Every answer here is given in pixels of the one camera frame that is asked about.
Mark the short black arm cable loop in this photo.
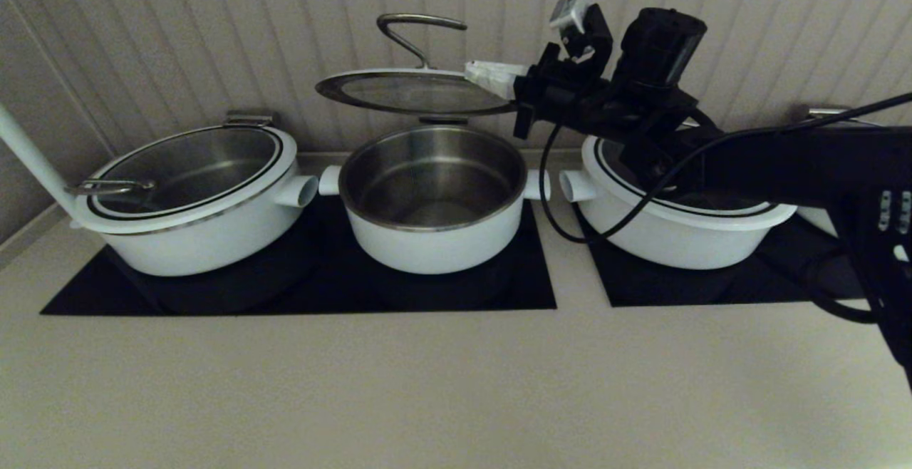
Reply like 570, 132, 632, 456
755, 248, 884, 325

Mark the white round pole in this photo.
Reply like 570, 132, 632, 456
0, 102, 79, 217

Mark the white steel-lined pot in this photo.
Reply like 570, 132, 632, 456
70, 109, 320, 277
318, 116, 551, 275
797, 104, 884, 238
559, 123, 799, 270

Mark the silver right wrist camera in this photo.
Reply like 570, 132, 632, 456
549, 0, 592, 31

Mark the long black right gripper cable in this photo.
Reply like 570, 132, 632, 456
538, 91, 912, 245

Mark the black glass induction cooktop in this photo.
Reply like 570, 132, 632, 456
574, 205, 877, 307
41, 195, 558, 315

